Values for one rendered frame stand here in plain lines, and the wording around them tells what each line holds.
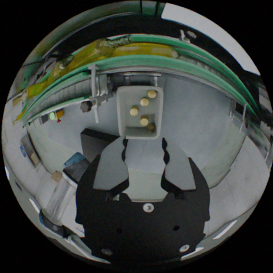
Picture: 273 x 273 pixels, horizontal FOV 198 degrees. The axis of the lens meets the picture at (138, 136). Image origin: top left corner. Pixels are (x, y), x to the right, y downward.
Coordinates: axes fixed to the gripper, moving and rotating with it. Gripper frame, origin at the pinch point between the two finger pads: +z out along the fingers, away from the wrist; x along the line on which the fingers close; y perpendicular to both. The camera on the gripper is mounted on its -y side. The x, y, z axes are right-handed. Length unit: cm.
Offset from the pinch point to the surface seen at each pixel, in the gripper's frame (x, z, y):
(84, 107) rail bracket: -12.8, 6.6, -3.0
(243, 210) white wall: 396, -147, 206
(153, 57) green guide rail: 1.7, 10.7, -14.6
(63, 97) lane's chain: -35.1, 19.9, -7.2
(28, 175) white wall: -604, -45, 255
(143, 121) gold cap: 0.7, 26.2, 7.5
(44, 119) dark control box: -79, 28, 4
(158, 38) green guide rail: 3.2, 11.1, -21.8
